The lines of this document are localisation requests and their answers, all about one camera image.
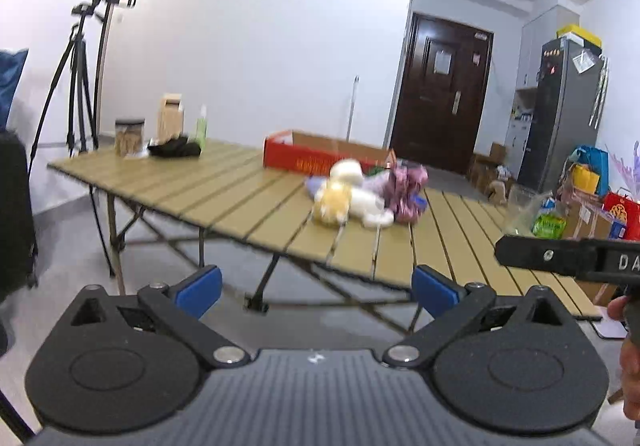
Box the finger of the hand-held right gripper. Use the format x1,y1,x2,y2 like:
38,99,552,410
494,235,597,278

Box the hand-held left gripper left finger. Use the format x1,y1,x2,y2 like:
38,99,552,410
67,265,252,370

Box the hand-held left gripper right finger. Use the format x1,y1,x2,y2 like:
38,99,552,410
382,265,576,370

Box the white yellow plush toy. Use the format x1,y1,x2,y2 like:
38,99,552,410
312,159,396,230

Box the grey lavender plush toy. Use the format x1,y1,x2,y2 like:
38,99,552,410
305,175,331,199

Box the person's right hand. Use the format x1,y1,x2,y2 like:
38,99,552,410
606,295,640,421

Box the green packet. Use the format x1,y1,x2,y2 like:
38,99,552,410
531,212,568,240

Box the red gift box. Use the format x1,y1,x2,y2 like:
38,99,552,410
602,191,640,242

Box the brown cardboard carton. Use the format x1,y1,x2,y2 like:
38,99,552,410
562,199,616,241

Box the clear plastic bag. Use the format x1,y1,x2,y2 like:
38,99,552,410
502,185,553,234

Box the white flat panel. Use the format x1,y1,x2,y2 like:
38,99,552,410
590,316,629,340

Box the yellow bag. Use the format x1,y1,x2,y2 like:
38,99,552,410
571,165,601,197

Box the purple artificial flowers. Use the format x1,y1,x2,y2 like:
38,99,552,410
606,141,640,199

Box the brown cardboard boxes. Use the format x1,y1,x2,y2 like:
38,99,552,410
467,142,518,204

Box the blue shopping bag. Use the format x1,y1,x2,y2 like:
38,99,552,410
570,145,611,197

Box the tan folding table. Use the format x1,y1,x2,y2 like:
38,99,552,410
47,136,603,334

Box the grey refrigerator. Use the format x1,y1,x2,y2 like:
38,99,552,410
517,36,607,195

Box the black cloth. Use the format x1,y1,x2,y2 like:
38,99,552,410
147,135,203,159

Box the green bottle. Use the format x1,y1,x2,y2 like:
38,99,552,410
195,105,209,148

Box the red cardboard box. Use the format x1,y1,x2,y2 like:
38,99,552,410
263,129,397,177

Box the clear jar with black lid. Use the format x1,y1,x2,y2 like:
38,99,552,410
114,118,146,157

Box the white cabinet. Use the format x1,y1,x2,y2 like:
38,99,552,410
504,6,563,162

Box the dark brown door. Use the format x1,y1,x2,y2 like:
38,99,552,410
389,12,495,175

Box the black suitcase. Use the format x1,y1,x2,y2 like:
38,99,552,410
0,129,39,303

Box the white pole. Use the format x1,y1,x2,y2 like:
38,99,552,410
344,75,360,141

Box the yellow box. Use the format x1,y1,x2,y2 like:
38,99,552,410
556,24,603,48

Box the black tripod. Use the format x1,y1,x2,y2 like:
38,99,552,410
27,0,103,177

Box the black curved stand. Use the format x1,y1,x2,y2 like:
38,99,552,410
94,0,139,151

